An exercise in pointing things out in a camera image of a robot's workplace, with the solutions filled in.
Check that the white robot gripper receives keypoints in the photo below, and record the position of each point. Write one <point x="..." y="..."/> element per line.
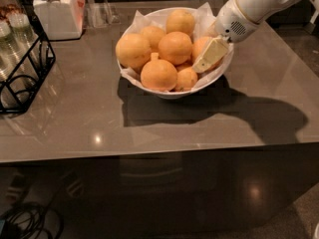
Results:
<point x="231" y="23"/>

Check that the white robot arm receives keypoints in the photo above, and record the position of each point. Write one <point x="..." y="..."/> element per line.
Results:
<point x="263" y="9"/>

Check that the white paper bowl liner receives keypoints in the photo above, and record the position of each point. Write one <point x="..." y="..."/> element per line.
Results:
<point x="202" y="20"/>

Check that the white ceramic bowl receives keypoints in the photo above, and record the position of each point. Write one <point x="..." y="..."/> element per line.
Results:
<point x="166" y="92"/>

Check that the small orange at front right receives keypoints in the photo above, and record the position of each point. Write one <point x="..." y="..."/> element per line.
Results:
<point x="186" y="79"/>

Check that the front orange with stem knob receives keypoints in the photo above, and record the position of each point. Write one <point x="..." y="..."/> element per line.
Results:
<point x="158" y="74"/>

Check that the clear acrylic stand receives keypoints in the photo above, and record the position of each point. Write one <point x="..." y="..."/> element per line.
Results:
<point x="100" y="14"/>

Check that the white lidded jar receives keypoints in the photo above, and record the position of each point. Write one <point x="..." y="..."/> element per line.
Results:
<point x="60" y="19"/>

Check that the clear plastic cup stack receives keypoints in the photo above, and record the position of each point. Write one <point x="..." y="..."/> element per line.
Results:
<point x="26" y="38"/>

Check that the black wire rack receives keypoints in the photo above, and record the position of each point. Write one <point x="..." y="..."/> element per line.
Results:
<point x="11" y="103"/>

